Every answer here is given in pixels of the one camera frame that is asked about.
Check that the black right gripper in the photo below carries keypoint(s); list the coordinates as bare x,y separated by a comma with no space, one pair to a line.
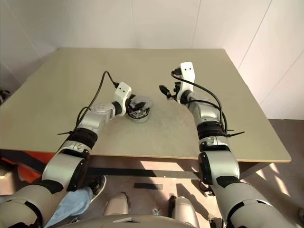
177,91

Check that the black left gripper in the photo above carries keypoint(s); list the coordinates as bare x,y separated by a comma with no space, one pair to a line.
129,104

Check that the silver motor housing copper windings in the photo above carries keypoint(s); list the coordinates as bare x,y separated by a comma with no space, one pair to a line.
139,118

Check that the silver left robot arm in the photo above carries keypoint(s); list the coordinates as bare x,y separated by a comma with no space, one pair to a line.
92,118

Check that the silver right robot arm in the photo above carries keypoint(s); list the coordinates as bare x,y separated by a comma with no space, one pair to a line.
209,114

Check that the black tape strip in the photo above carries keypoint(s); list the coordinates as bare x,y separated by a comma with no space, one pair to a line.
148,186

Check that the black sneaker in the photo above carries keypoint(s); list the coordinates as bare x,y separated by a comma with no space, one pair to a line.
98,185

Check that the silver left robot leg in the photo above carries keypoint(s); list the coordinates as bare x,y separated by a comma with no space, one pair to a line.
116,205

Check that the silver robot leg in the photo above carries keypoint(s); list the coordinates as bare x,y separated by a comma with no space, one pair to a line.
116,205
186,209

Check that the silver right robot leg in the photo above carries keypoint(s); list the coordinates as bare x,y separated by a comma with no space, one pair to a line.
186,209

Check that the silver robot torso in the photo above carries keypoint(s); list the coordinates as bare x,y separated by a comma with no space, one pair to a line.
142,222

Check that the person's leg in blue jeans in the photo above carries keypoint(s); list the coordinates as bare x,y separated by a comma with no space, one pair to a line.
71,204

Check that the orange sheet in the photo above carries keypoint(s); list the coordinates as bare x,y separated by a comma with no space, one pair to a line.
28,173

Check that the brown cardboard box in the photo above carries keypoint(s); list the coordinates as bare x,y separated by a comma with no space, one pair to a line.
6,183

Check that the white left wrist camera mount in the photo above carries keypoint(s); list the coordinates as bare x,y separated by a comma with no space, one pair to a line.
122,91

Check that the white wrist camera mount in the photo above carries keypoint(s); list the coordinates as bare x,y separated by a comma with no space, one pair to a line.
122,91
187,73

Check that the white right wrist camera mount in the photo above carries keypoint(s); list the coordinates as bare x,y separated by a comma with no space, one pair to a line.
187,73

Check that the black metal table frame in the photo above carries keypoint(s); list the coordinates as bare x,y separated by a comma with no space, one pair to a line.
142,172

